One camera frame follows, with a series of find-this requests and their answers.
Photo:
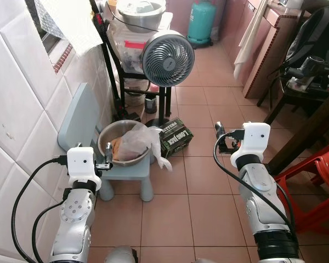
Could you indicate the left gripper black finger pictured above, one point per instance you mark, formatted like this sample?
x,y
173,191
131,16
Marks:
x,y
105,154
110,153

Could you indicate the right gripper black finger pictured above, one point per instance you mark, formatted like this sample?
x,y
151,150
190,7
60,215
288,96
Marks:
x,y
220,130
223,147

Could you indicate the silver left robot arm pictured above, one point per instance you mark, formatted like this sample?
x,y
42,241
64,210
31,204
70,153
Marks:
x,y
74,219

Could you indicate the brown bread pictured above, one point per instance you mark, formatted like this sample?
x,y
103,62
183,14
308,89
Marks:
x,y
116,149

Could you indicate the large metal bowl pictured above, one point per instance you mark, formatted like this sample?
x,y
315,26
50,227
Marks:
x,y
108,134

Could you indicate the clear plastic bag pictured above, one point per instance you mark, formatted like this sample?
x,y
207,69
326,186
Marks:
x,y
140,143

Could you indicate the green printed cardboard box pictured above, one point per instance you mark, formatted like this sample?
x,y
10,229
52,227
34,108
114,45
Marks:
x,y
178,137

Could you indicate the small blue-grey plastic chair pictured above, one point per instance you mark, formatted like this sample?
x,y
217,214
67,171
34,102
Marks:
x,y
79,120

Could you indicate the dark wooden chair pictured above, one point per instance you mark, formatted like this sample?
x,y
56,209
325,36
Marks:
x,y
296,98

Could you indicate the dark wooden table leg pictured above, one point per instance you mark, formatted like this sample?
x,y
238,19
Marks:
x,y
310,131

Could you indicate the black metal rack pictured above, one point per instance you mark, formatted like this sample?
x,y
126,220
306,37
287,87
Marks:
x,y
112,71

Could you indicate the white hanging towel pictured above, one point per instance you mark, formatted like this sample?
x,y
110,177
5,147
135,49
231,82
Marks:
x,y
247,49

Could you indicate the red plastic stool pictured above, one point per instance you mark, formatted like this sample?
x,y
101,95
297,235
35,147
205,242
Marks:
x,y
315,181

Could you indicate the grey robot left leg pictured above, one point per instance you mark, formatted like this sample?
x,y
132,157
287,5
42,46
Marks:
x,y
120,256

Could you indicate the clear plastic storage tub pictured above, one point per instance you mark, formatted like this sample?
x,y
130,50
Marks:
x,y
129,55

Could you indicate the brown wooden cabinet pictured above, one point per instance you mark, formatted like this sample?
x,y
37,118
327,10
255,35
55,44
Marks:
x,y
274,38

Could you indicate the grey handheld vacuum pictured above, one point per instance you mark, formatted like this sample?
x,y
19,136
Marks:
x,y
310,68

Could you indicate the teal gas cylinder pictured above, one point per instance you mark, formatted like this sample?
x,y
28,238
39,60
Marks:
x,y
202,22

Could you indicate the black backpack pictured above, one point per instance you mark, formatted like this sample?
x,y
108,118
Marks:
x,y
315,35

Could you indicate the white curtain cloth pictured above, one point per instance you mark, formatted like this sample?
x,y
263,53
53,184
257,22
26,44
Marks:
x,y
71,22

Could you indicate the large metal pot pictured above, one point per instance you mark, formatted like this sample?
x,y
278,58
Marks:
x,y
140,15

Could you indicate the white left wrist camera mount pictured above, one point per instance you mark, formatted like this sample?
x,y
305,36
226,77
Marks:
x,y
81,163

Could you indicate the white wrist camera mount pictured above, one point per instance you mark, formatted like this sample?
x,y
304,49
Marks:
x,y
255,139
81,163

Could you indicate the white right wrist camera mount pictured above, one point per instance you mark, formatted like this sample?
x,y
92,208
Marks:
x,y
255,139

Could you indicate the grey pedestal fan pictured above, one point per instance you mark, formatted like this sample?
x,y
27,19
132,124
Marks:
x,y
167,57

